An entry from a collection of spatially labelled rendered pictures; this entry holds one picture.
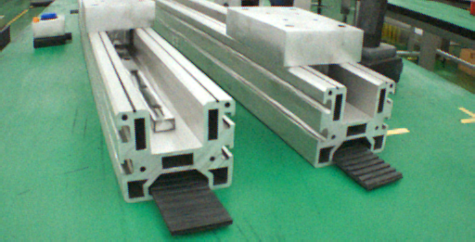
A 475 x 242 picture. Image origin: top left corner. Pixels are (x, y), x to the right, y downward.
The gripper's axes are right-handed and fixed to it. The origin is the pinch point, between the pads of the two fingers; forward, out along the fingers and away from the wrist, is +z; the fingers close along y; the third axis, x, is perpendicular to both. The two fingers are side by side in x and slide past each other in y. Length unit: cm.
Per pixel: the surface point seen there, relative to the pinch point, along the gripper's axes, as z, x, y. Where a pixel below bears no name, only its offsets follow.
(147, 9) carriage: -7, -53, -15
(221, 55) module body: -1, -59, -5
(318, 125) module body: -1, -84, -5
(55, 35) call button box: 2.0, -20.5, -30.3
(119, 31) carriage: -4, -51, -19
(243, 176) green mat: 4, -83, -12
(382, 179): 3, -91, -1
